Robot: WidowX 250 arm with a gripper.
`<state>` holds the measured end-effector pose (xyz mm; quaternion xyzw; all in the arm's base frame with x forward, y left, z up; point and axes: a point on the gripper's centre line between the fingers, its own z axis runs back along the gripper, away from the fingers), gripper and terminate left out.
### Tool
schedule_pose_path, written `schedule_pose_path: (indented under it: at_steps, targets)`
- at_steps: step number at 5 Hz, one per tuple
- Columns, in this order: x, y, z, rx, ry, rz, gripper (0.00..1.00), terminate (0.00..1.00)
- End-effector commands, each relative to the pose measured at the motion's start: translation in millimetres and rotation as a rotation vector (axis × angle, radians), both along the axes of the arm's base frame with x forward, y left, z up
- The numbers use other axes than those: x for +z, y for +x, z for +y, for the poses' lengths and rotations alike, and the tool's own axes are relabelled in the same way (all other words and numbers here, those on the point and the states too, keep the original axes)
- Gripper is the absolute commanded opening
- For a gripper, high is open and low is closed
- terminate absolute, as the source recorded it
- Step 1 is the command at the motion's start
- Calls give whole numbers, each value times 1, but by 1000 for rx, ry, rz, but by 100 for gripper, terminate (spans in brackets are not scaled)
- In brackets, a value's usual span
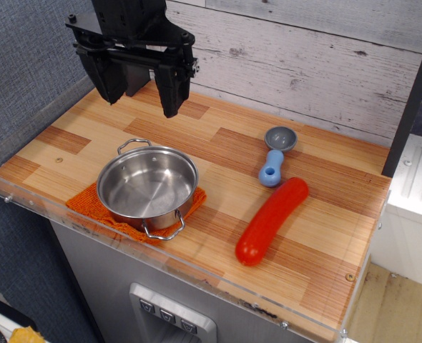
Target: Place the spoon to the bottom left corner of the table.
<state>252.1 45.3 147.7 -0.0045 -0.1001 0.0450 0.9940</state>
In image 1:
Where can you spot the grey toy fridge cabinet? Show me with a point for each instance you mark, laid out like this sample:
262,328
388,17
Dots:
105,268

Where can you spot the orange knitted cloth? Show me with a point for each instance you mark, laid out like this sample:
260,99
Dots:
88,204

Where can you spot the black left shelf post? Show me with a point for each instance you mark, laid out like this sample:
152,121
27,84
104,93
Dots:
137,77

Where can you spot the silver dispenser button panel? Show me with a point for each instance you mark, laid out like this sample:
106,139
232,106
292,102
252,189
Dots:
161,319

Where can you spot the black right shelf post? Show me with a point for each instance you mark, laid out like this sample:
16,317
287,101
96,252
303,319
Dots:
404,127

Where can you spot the red toy sausage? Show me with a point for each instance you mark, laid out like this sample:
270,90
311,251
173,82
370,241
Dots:
262,229

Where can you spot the clear acrylic guard rail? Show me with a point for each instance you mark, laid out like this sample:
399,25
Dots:
302,282

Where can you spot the black shelf post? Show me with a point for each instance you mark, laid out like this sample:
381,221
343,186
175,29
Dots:
404,127
137,77

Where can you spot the white ridged side cabinet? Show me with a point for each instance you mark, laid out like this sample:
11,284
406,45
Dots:
397,242

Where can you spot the silver steel pot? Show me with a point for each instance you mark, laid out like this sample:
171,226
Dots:
149,187

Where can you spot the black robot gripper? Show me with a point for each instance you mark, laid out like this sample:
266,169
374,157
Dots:
136,32

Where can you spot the blue grey measuring spoon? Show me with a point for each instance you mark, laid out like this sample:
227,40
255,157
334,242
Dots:
279,140

